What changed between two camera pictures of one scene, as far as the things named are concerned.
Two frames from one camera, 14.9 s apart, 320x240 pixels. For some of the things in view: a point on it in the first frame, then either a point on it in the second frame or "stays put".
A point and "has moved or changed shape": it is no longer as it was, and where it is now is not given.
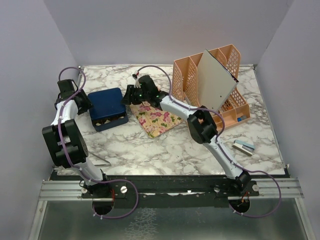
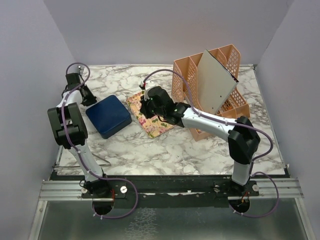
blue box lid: (106, 102) has moved or changed shape
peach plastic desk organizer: (185, 85) stays put
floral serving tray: (153, 120) stays put
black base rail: (168, 191) stays put
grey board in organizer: (216, 83) stays put
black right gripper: (128, 98) to (144, 104)
